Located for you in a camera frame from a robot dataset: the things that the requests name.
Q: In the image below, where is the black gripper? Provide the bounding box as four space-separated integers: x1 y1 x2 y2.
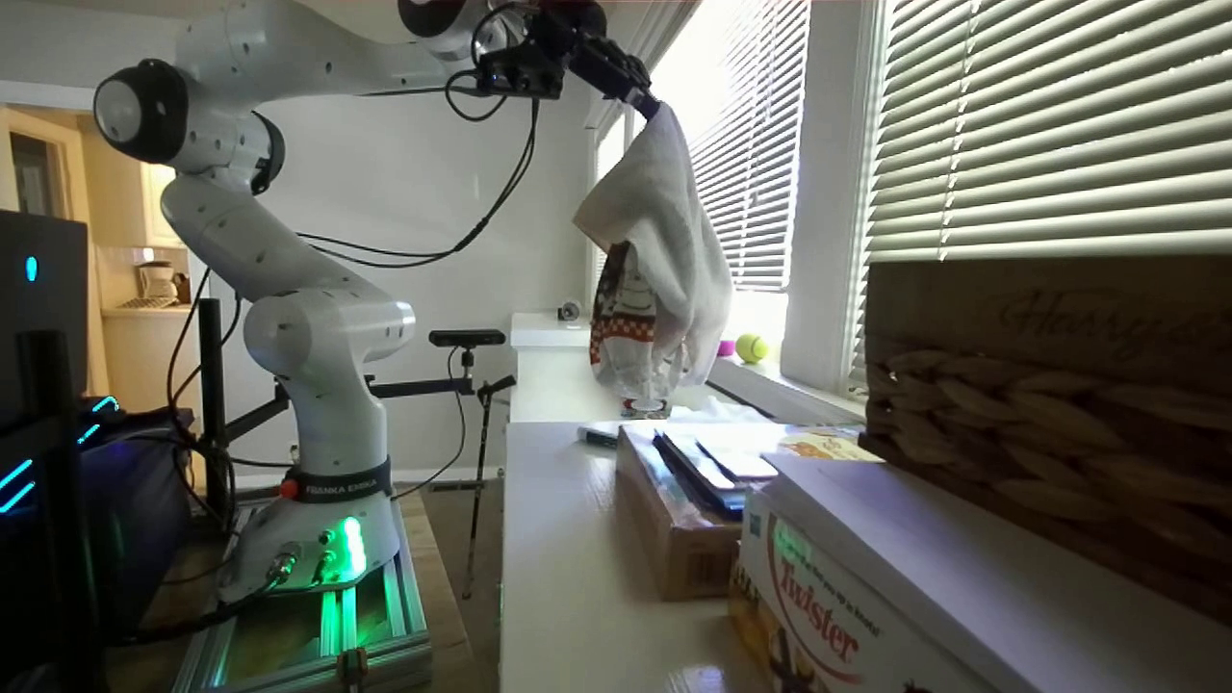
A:
477 0 657 120

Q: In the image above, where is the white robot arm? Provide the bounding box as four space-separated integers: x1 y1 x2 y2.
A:
92 0 657 605

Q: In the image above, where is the green tennis ball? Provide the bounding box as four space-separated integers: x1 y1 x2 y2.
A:
734 335 771 367

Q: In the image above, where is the white Twister game box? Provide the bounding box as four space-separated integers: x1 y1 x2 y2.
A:
734 453 1232 693

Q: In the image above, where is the black camera stand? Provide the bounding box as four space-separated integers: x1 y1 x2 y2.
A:
216 291 473 605

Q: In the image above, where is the white and red towel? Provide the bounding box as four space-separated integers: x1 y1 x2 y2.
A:
575 102 733 408

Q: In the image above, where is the flat cardboard box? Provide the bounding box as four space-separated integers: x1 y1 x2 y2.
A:
616 424 776 602

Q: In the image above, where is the woven wicker basket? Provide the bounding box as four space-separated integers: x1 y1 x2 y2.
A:
861 253 1232 625

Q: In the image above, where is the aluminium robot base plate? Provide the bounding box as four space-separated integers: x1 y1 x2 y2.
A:
172 493 431 693

